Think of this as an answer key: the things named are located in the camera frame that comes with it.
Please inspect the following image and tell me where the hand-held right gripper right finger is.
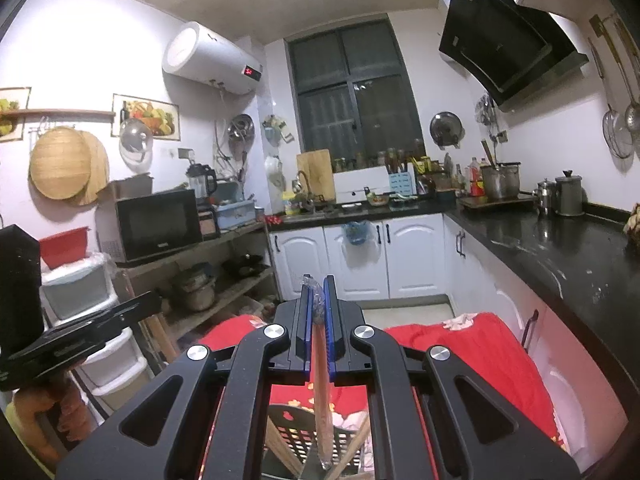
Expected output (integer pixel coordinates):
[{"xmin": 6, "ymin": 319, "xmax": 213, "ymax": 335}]
[{"xmin": 324, "ymin": 275, "xmax": 581, "ymax": 480}]

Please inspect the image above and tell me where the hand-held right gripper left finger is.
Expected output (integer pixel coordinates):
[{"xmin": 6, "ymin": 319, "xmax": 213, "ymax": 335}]
[{"xmin": 56, "ymin": 282, "xmax": 315, "ymax": 480}]

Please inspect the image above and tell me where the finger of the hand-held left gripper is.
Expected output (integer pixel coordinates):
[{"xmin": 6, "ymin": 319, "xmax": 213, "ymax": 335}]
[
  {"xmin": 42, "ymin": 291, "xmax": 163, "ymax": 348},
  {"xmin": 0, "ymin": 327, "xmax": 127, "ymax": 392}
]

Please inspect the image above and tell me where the chopstick pair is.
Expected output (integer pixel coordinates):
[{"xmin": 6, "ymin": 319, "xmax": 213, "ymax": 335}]
[
  {"xmin": 267, "ymin": 412, "xmax": 304, "ymax": 474},
  {"xmin": 331, "ymin": 416, "xmax": 374, "ymax": 479},
  {"xmin": 301, "ymin": 274, "xmax": 335, "ymax": 472}
]

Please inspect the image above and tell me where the dark green utensil basket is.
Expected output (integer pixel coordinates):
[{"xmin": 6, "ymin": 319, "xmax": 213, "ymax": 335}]
[{"xmin": 265, "ymin": 402, "xmax": 376, "ymax": 480}]

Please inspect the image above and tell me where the person's left hand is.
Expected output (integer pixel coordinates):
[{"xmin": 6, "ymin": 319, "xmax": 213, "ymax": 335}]
[{"xmin": 12, "ymin": 372, "xmax": 97, "ymax": 461}]

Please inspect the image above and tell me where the white plastic drawer unit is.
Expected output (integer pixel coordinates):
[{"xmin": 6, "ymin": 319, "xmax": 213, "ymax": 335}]
[{"xmin": 40, "ymin": 252, "xmax": 151, "ymax": 411}]

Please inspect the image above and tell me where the red plastic basin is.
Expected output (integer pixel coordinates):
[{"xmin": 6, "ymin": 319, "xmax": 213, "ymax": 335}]
[{"xmin": 39, "ymin": 226, "xmax": 91, "ymax": 270}]

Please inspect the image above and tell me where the metal pot with lid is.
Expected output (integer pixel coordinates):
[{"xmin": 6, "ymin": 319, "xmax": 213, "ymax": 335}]
[{"xmin": 172, "ymin": 265, "xmax": 217, "ymax": 312}]

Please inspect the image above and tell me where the wooden storage shelf rack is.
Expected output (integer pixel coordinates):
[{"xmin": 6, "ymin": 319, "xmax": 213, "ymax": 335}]
[{"xmin": 115, "ymin": 220, "xmax": 282, "ymax": 366}]

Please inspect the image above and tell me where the black wok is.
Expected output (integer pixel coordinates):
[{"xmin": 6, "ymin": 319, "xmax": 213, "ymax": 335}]
[{"xmin": 222, "ymin": 254, "xmax": 267, "ymax": 279}]

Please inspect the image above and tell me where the black microwave oven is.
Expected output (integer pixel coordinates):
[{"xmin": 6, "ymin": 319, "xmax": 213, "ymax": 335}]
[{"xmin": 116, "ymin": 188, "xmax": 203, "ymax": 264}]

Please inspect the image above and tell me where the blue plastic bag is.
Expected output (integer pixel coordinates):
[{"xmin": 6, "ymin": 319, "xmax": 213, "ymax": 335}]
[{"xmin": 342, "ymin": 220, "xmax": 372, "ymax": 247}]

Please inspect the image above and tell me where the blue plastic dish box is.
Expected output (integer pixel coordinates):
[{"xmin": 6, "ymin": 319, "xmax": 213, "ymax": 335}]
[{"xmin": 215, "ymin": 199, "xmax": 257, "ymax": 232}]

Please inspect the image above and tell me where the round woven bamboo tray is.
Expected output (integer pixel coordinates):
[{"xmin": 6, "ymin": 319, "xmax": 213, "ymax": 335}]
[{"xmin": 29, "ymin": 126, "xmax": 93, "ymax": 200}]

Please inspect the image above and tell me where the metal sink faucet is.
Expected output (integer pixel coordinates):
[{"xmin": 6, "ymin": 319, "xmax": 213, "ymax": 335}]
[{"xmin": 294, "ymin": 170, "xmax": 314, "ymax": 207}]

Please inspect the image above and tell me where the white countertop appliance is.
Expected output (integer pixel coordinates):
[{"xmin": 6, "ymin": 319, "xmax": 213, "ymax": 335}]
[{"xmin": 333, "ymin": 167, "xmax": 390, "ymax": 206}]

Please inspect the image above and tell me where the round wooden board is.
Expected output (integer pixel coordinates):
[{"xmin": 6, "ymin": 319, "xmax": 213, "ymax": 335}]
[{"xmin": 70, "ymin": 131, "xmax": 111, "ymax": 207}]

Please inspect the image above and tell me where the wooden cutting board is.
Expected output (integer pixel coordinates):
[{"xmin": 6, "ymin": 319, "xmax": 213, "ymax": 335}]
[{"xmin": 296, "ymin": 149, "xmax": 336, "ymax": 202}]

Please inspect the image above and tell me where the red floral tablecloth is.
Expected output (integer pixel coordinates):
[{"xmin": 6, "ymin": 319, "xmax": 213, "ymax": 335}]
[{"xmin": 197, "ymin": 312, "xmax": 559, "ymax": 480}]

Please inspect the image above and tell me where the black electric kettle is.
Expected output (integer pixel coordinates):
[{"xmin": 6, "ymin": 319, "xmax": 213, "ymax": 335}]
[{"xmin": 186, "ymin": 162, "xmax": 218, "ymax": 201}]

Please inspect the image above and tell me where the white hanging mug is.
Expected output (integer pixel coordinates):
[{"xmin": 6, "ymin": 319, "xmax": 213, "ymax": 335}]
[{"xmin": 264, "ymin": 155, "xmax": 285, "ymax": 187}]

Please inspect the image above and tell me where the blue utensil holder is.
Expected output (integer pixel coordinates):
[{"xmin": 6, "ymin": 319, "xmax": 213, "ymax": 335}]
[{"xmin": 389, "ymin": 171, "xmax": 417, "ymax": 197}]

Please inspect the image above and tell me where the clear glass dome lid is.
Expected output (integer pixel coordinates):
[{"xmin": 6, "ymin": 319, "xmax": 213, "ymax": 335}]
[{"xmin": 119, "ymin": 117, "xmax": 154, "ymax": 167}]

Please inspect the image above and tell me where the row of glass jars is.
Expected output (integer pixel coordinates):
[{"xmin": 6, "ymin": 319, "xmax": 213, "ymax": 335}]
[{"xmin": 332, "ymin": 146, "xmax": 427, "ymax": 171}]

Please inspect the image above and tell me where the hanging steel bowl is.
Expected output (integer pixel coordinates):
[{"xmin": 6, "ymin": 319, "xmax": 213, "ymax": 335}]
[{"xmin": 228, "ymin": 114, "xmax": 256, "ymax": 154}]

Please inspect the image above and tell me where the red label bottle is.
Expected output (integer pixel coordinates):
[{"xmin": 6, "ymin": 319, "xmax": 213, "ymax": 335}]
[{"xmin": 470, "ymin": 157, "xmax": 486, "ymax": 197}]

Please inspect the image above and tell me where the steel stock pot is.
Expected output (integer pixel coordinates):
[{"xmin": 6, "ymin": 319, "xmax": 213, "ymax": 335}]
[{"xmin": 481, "ymin": 161, "xmax": 522, "ymax": 202}]

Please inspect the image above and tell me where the hanging glass pot lid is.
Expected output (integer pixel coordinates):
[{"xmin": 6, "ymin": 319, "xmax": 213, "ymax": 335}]
[{"xmin": 430, "ymin": 111, "xmax": 464, "ymax": 151}]

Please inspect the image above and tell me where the dark kitchen window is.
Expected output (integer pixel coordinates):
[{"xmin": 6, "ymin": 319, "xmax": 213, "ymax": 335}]
[{"xmin": 285, "ymin": 19, "xmax": 427, "ymax": 162}]

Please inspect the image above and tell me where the black kitchen countertop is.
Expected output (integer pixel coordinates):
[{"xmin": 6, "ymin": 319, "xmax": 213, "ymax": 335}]
[{"xmin": 267, "ymin": 195, "xmax": 640, "ymax": 381}]

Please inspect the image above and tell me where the small steel kettle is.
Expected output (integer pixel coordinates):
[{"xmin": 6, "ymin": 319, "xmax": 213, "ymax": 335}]
[{"xmin": 532, "ymin": 178, "xmax": 558, "ymax": 217}]

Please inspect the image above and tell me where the white electric water heater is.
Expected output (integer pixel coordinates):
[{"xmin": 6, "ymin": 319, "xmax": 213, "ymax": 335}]
[{"xmin": 161, "ymin": 21, "xmax": 264, "ymax": 97}]

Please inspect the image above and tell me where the steel canister with lid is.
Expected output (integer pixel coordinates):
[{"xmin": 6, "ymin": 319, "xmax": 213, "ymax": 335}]
[{"xmin": 555, "ymin": 170, "xmax": 585, "ymax": 218}]

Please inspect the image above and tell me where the pile of ginger roots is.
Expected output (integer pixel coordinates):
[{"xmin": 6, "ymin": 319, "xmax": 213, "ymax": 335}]
[{"xmin": 622, "ymin": 202, "xmax": 640, "ymax": 237}]

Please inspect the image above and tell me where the black range hood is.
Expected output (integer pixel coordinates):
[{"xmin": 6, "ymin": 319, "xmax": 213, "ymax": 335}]
[{"xmin": 438, "ymin": 0, "xmax": 590, "ymax": 112}]

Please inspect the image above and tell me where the hanging metal skimmer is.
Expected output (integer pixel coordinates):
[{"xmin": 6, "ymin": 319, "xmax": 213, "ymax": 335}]
[{"xmin": 614, "ymin": 17, "xmax": 640, "ymax": 134}]

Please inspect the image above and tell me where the fruit wall poster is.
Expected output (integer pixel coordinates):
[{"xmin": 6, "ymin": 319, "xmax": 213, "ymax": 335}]
[
  {"xmin": 0, "ymin": 86, "xmax": 32, "ymax": 144},
  {"xmin": 111, "ymin": 93, "xmax": 180, "ymax": 141}
]

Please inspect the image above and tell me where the wooden wall shelf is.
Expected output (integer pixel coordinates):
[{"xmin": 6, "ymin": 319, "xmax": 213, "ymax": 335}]
[{"xmin": 0, "ymin": 108, "xmax": 117, "ymax": 122}]

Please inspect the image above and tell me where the hanging wire strainer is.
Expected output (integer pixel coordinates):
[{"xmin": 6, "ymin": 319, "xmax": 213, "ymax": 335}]
[{"xmin": 589, "ymin": 37, "xmax": 635, "ymax": 159}]

